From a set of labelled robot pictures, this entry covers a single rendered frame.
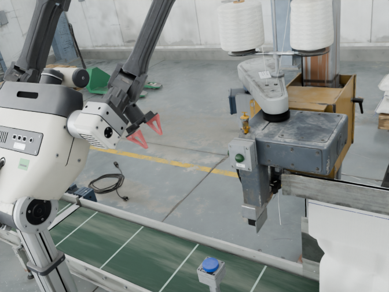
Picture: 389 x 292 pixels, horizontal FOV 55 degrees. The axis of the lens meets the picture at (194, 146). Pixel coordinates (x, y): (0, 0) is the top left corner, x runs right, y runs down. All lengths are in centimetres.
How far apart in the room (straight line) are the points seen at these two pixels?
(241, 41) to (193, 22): 608
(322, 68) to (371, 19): 478
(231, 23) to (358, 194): 72
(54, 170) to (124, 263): 111
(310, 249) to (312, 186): 57
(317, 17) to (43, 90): 91
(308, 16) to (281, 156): 45
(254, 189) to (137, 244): 122
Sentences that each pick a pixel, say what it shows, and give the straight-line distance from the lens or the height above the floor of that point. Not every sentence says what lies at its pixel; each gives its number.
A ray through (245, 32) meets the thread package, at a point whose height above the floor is 159.
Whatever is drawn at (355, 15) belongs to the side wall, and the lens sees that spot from 635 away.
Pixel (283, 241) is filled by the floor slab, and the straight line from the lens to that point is 278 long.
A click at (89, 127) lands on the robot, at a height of 147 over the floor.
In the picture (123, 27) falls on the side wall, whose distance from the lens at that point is 860.
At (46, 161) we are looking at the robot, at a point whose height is 137.
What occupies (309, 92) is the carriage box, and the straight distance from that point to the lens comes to 151.
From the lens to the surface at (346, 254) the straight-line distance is 151.
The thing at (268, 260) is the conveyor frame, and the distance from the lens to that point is 209.
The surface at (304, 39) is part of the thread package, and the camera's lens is 132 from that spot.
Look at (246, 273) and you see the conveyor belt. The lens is 206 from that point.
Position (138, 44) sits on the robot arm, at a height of 164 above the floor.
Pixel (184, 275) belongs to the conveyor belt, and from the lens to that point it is 210.
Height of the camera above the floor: 187
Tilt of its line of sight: 27 degrees down
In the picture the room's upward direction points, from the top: 10 degrees counter-clockwise
